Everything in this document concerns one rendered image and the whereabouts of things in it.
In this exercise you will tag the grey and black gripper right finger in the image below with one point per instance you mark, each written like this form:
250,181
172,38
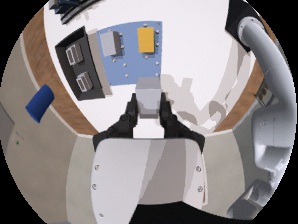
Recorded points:
173,128

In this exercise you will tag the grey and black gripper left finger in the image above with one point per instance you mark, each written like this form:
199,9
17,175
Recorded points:
122,128

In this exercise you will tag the yellow rectangular block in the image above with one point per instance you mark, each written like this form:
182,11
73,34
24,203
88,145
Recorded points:
146,39

